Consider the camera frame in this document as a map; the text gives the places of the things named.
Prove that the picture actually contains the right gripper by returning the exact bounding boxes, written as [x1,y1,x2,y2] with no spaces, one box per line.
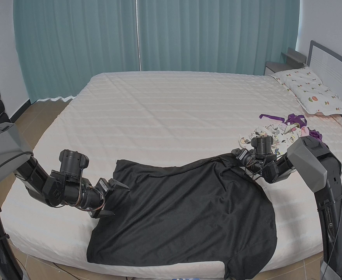
[231,148,257,168]

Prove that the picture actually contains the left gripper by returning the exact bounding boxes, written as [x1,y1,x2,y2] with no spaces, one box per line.
[79,178,131,219]

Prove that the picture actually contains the black T-shirt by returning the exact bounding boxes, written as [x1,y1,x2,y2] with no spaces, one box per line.
[86,152,278,280]

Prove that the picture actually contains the pile of clothes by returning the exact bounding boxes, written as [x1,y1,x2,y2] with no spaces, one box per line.
[238,113,324,157]

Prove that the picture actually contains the bed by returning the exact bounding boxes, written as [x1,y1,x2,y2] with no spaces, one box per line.
[0,40,342,274]

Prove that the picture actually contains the grey bedside table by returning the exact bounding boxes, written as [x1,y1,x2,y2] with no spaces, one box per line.
[265,47,307,76]

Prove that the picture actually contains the white printed pillow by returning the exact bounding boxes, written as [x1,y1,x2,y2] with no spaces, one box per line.
[269,66,342,116]

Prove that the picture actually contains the blue-green curtain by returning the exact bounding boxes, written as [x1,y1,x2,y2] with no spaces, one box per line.
[13,0,142,103]
[136,0,302,76]

